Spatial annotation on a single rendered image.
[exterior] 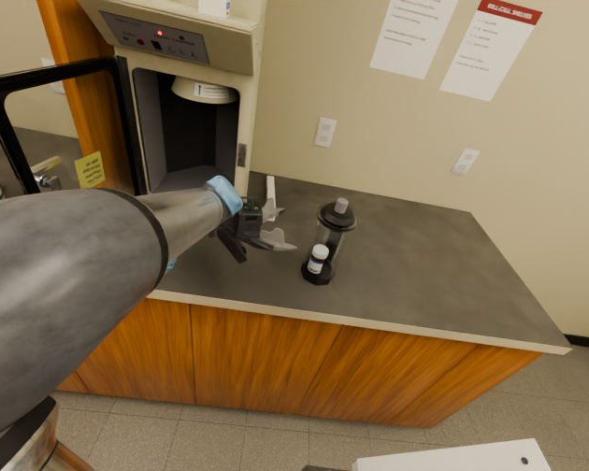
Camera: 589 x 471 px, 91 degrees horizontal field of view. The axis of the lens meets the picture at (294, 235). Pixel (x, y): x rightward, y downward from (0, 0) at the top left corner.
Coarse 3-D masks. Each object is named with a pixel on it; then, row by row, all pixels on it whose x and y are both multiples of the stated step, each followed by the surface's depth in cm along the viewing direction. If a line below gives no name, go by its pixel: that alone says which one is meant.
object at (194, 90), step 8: (176, 80) 75; (184, 80) 73; (192, 80) 72; (200, 80) 72; (176, 88) 74; (184, 88) 73; (192, 88) 73; (200, 88) 72; (208, 88) 73; (216, 88) 74; (224, 88) 75; (232, 88) 78; (184, 96) 73; (192, 96) 73; (200, 96) 73; (208, 96) 74; (216, 96) 74; (224, 96) 76; (232, 96) 78
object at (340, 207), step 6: (342, 198) 72; (330, 204) 75; (336, 204) 72; (342, 204) 70; (324, 210) 72; (330, 210) 72; (336, 210) 72; (342, 210) 72; (348, 210) 74; (324, 216) 72; (330, 216) 71; (336, 216) 71; (342, 216) 71; (348, 216) 72; (354, 216) 74; (336, 222) 70; (342, 222) 71; (348, 222) 71
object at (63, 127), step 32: (64, 64) 54; (32, 96) 50; (64, 96) 55; (96, 96) 63; (32, 128) 51; (64, 128) 57; (96, 128) 65; (32, 160) 52; (64, 160) 59; (96, 160) 68; (128, 192) 82
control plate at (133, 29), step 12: (108, 24) 57; (120, 24) 56; (132, 24) 56; (144, 24) 55; (156, 24) 55; (120, 36) 60; (132, 36) 59; (144, 36) 59; (156, 36) 58; (168, 36) 58; (192, 36) 57; (144, 48) 62; (180, 48) 60; (192, 48) 60; (204, 48) 59; (192, 60) 64; (204, 60) 63
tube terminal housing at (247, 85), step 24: (168, 0) 60; (192, 0) 60; (240, 0) 59; (264, 0) 63; (264, 24) 70; (120, 48) 65; (168, 72) 68; (192, 72) 68; (216, 72) 68; (240, 96) 71; (240, 120) 75; (144, 168) 85; (240, 168) 84; (240, 192) 89
